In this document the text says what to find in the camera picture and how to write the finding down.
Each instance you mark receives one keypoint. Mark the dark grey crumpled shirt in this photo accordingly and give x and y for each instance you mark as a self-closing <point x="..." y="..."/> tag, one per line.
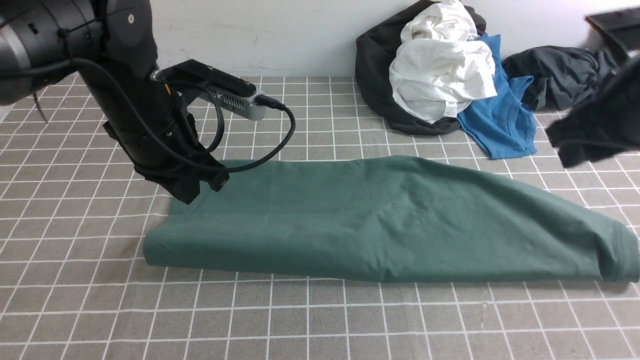
<point x="562" y="77"/>

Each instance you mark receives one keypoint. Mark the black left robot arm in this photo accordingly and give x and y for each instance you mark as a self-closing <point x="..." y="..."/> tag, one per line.
<point x="110" y="44"/>

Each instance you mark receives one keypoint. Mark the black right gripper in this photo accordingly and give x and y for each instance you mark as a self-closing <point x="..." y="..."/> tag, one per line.
<point x="606" y="125"/>

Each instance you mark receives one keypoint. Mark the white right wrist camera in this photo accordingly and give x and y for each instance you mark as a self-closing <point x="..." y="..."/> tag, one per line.
<point x="620" y="29"/>

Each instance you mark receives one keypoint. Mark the black garment in pile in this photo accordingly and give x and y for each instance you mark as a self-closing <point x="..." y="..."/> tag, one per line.
<point x="375" y="51"/>

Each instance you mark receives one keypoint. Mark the green long-sleeved shirt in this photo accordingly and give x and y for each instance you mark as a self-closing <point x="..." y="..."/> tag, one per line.
<point x="398" y="219"/>

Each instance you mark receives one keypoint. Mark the grey checkered tablecloth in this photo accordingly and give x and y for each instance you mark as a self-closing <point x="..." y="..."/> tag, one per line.
<point x="74" y="284"/>

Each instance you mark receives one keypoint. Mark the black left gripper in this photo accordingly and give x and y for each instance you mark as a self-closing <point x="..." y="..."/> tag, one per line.
<point x="167" y="116"/>

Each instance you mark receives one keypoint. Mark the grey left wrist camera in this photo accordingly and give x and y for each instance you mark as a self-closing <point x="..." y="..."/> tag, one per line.
<point x="195" y="80"/>

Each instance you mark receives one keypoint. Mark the white crumpled shirt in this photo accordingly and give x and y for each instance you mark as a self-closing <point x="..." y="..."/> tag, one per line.
<point x="441" y="66"/>

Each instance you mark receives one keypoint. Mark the blue t-shirt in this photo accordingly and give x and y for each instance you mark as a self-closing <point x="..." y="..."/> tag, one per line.
<point x="501" y="125"/>

